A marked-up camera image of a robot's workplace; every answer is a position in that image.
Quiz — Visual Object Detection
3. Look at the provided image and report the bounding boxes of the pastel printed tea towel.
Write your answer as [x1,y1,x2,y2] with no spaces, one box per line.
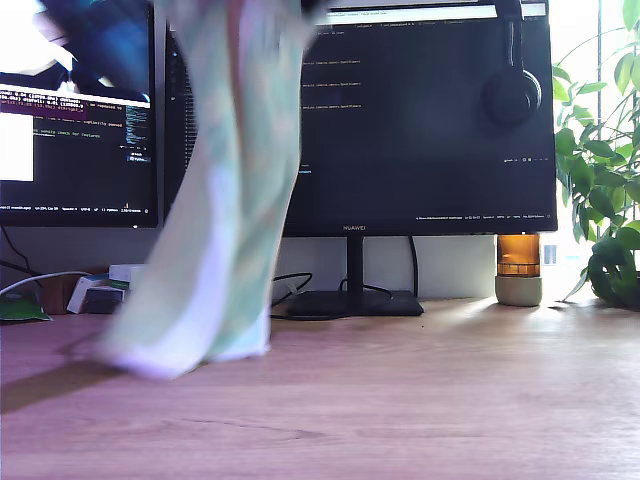
[97,0,331,382]

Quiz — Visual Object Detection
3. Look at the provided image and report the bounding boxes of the black Huawei monitor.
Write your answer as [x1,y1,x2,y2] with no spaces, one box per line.
[164,0,559,318]

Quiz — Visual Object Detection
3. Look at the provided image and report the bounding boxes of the amber glass jar grey base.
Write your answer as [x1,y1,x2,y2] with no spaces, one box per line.
[495,233,544,307]

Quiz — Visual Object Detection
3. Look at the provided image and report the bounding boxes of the small dark box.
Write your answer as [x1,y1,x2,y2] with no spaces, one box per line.
[84,288,126,314]

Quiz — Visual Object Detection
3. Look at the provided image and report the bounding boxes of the black headphones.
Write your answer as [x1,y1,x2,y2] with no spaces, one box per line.
[479,0,544,127]

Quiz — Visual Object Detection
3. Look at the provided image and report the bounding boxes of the small white box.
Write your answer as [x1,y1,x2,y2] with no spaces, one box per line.
[66,275,112,315]

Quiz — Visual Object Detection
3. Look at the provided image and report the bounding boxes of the black monitor showing terminal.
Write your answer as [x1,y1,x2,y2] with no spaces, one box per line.
[0,0,160,230]

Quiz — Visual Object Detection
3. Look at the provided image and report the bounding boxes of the brown cardboard box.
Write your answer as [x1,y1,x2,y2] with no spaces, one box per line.
[38,272,96,316]

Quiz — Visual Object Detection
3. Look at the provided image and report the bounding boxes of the green leafy houseplant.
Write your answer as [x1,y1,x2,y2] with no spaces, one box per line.
[552,0,640,309]

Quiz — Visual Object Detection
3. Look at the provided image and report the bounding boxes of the green foil packet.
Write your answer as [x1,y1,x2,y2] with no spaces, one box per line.
[0,292,54,324]

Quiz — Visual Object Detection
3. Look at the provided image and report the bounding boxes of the black looped desk cable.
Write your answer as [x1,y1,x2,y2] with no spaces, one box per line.
[269,272,314,320]

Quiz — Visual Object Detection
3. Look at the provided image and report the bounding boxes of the thin black stand cable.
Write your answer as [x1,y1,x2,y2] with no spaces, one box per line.
[339,278,395,312]

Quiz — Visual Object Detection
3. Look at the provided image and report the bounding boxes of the black monitor power cable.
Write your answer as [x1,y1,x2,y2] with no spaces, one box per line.
[408,235,421,300]

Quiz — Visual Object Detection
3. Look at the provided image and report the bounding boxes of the white cable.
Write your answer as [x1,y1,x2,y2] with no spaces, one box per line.
[0,271,91,300]

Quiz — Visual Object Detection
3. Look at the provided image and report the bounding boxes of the thin black wall cable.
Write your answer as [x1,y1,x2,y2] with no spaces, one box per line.
[0,225,49,279]

